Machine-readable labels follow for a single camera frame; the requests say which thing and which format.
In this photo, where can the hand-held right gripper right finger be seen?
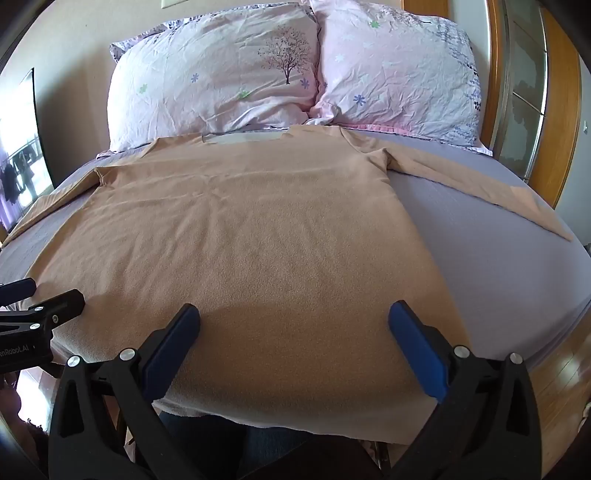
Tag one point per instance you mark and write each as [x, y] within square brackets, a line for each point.
[418, 348]

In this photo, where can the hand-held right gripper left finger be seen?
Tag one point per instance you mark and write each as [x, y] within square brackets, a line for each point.
[171, 344]

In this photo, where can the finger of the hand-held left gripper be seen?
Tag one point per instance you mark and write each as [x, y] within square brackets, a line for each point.
[59, 307]
[18, 288]

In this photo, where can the tan long-sleeve shirt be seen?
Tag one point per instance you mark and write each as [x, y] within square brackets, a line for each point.
[258, 258]

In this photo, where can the lavender bed sheet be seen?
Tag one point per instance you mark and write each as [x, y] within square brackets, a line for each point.
[489, 277]

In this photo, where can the person's legs in jeans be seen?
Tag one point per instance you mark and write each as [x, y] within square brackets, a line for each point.
[258, 450]

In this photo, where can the pink pillow with tree print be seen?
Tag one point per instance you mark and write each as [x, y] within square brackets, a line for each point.
[217, 74]

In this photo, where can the pink pillow with flower print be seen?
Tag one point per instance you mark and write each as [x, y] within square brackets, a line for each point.
[397, 71]

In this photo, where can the wooden headboard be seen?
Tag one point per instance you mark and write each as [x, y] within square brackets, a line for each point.
[526, 92]

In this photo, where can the wall poster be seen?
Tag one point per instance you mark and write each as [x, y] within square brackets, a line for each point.
[21, 147]

